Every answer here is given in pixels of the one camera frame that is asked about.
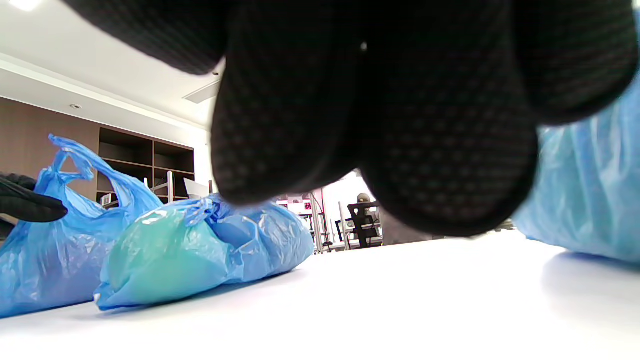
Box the blue plastic bag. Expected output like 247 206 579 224
511 70 640 264
94 194 316 312
0 134 165 319

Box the person's left hand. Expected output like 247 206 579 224
0 172 69 224

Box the dark wooden shelf unit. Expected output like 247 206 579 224
96 127 196 208

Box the person's right hand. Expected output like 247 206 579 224
62 0 640 238

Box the rectangular ceiling air vent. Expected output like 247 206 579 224
182 80 222 105

